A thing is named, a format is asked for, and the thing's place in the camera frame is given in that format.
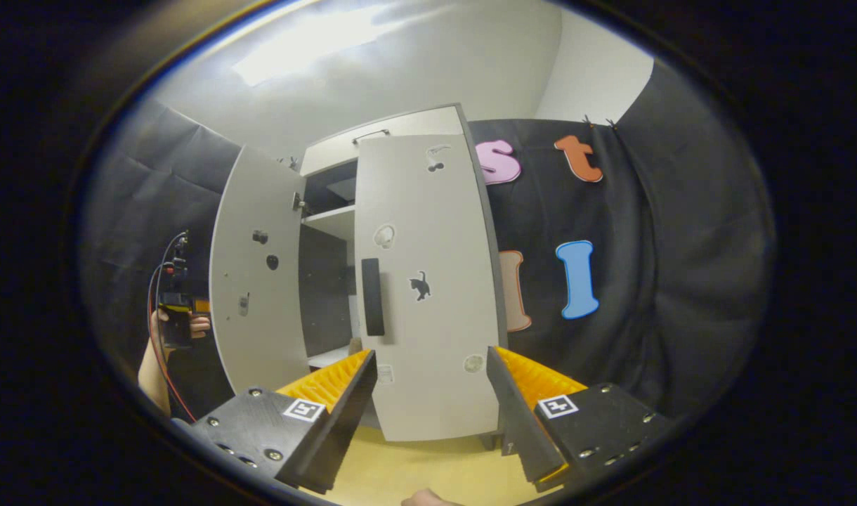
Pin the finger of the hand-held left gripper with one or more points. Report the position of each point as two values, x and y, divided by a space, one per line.
201 306

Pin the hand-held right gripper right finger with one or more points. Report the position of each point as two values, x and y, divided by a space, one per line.
516 422

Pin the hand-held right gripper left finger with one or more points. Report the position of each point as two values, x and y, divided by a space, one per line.
344 422

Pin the white cabinet door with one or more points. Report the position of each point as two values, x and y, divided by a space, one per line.
274 337
442 330

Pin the white shoe cabinet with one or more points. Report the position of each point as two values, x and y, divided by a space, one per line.
326 295

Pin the metal door hinge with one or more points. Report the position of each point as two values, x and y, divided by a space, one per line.
299 202

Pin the black backdrop cloth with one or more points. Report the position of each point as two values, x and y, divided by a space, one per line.
681 281

